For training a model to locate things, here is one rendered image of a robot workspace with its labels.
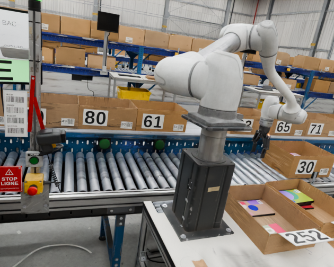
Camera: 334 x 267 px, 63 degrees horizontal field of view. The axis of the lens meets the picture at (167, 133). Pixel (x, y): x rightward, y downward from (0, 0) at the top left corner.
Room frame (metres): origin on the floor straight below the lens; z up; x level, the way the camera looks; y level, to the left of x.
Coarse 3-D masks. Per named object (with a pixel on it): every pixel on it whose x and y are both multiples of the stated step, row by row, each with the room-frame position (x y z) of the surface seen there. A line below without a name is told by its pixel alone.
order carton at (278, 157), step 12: (276, 144) 2.04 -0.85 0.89; (288, 144) 2.09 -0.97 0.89; (300, 144) 2.13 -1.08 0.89; (276, 156) 1.88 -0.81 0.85; (288, 156) 1.78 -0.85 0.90; (300, 156) 1.76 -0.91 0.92; (312, 156) 1.80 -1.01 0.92; (324, 156) 1.84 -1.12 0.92; (276, 168) 1.85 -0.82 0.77; (288, 168) 1.75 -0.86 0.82
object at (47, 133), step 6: (42, 132) 1.06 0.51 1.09; (48, 132) 1.06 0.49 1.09; (54, 132) 1.07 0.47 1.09; (60, 132) 1.09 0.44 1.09; (36, 138) 1.04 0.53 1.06; (42, 138) 1.05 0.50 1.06; (48, 138) 1.06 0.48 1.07; (54, 138) 1.06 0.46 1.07; (60, 138) 1.08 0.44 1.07; (42, 144) 1.05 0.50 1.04; (48, 144) 1.06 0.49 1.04; (54, 144) 1.09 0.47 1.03; (42, 150) 1.06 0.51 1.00; (48, 150) 1.07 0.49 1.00
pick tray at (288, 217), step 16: (240, 192) 1.33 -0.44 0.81; (256, 192) 1.37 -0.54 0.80; (272, 192) 1.33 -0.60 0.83; (240, 208) 1.12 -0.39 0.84; (272, 208) 1.30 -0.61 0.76; (288, 208) 1.21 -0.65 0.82; (240, 224) 1.10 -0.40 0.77; (256, 224) 1.01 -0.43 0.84; (288, 224) 1.17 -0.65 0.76; (304, 224) 1.11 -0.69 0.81; (256, 240) 0.99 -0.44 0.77; (272, 240) 0.94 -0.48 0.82
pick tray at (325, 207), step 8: (272, 184) 1.44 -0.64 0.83; (280, 184) 1.47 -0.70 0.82; (288, 184) 1.50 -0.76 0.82; (296, 184) 1.53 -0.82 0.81; (304, 184) 1.50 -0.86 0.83; (280, 192) 1.31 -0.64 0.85; (304, 192) 1.49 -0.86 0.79; (312, 192) 1.45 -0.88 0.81; (320, 192) 1.41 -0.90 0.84; (288, 200) 1.26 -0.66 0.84; (320, 200) 1.39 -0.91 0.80; (328, 200) 1.36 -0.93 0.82; (320, 208) 1.38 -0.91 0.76; (328, 208) 1.34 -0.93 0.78; (312, 216) 1.13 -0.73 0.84; (320, 216) 1.29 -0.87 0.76; (328, 216) 1.30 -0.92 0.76; (320, 224) 1.09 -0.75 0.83; (328, 224) 1.09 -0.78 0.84; (328, 232) 1.10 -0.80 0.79
